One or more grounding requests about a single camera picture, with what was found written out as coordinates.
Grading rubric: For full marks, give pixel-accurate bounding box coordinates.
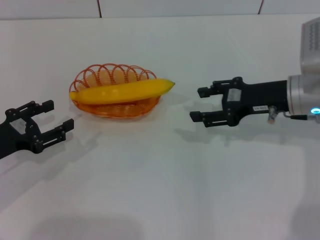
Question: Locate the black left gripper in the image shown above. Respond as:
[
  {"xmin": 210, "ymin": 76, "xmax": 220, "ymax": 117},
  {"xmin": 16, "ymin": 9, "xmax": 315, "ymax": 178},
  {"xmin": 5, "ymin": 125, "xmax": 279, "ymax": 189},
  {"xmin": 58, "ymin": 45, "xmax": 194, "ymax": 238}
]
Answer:
[{"xmin": 0, "ymin": 99, "xmax": 76, "ymax": 160}]

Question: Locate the silver cable connector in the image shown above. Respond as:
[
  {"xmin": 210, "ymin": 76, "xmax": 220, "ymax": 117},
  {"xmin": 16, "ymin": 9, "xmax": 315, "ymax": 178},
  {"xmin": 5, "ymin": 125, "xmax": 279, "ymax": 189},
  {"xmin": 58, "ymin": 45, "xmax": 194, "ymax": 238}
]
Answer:
[{"xmin": 266, "ymin": 105, "xmax": 279, "ymax": 124}]

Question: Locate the yellow banana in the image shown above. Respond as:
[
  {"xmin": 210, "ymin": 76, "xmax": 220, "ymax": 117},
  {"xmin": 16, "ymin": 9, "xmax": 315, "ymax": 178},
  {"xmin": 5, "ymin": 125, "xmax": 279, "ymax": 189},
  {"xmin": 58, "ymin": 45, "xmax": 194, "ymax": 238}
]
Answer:
[{"xmin": 69, "ymin": 78, "xmax": 176, "ymax": 105}]

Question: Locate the black plug cable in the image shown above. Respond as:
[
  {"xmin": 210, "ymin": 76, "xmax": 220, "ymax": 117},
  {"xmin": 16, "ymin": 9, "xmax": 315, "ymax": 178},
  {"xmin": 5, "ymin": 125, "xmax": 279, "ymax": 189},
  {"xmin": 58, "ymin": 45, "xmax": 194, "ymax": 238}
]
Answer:
[{"xmin": 282, "ymin": 112, "xmax": 309, "ymax": 121}]

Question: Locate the orange wire basket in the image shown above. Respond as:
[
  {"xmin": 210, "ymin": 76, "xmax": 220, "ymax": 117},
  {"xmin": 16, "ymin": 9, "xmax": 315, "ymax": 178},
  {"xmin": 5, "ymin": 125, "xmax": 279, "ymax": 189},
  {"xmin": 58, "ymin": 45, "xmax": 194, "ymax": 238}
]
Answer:
[{"xmin": 69, "ymin": 63, "xmax": 162, "ymax": 118}]

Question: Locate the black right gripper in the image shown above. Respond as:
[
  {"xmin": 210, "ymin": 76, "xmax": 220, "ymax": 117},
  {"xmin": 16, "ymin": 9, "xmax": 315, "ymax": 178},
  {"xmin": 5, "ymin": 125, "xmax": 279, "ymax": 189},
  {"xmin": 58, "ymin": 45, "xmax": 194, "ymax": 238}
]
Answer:
[{"xmin": 189, "ymin": 76, "xmax": 290, "ymax": 128}]

